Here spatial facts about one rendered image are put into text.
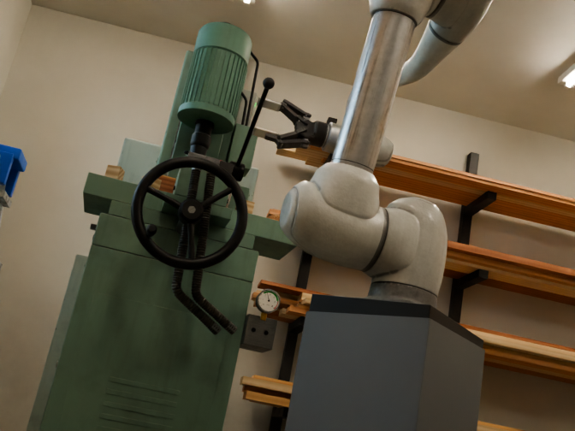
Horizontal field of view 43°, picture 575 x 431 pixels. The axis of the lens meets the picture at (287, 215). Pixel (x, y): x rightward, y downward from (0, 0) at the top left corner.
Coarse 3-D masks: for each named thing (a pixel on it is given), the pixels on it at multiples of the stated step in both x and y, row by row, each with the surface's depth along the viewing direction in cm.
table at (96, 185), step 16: (96, 176) 193; (96, 192) 192; (112, 192) 193; (128, 192) 194; (96, 208) 204; (160, 208) 195; (224, 208) 190; (224, 224) 195; (256, 224) 201; (272, 224) 202; (256, 240) 205; (272, 240) 201; (288, 240) 202; (272, 256) 218
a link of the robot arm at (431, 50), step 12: (432, 36) 179; (420, 48) 184; (432, 48) 181; (444, 48) 180; (408, 60) 192; (420, 60) 186; (432, 60) 184; (408, 72) 191; (420, 72) 189; (408, 84) 199
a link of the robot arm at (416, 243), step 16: (384, 208) 164; (400, 208) 164; (416, 208) 163; (432, 208) 165; (400, 224) 160; (416, 224) 161; (432, 224) 162; (384, 240) 158; (400, 240) 158; (416, 240) 159; (432, 240) 161; (384, 256) 158; (400, 256) 158; (416, 256) 159; (432, 256) 160; (368, 272) 163; (384, 272) 160; (400, 272) 158; (416, 272) 158; (432, 272) 159; (432, 288) 159
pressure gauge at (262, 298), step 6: (258, 294) 189; (264, 294) 190; (270, 294) 190; (276, 294) 191; (258, 300) 189; (264, 300) 190; (270, 300) 190; (276, 300) 190; (258, 306) 189; (264, 306) 189; (270, 306) 190; (276, 306) 190; (264, 312) 190; (270, 312) 190; (264, 318) 190
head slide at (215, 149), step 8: (184, 128) 229; (192, 128) 230; (184, 136) 228; (216, 136) 231; (176, 144) 227; (184, 144) 228; (216, 144) 231; (176, 152) 226; (208, 152) 229; (216, 152) 230; (176, 176) 224
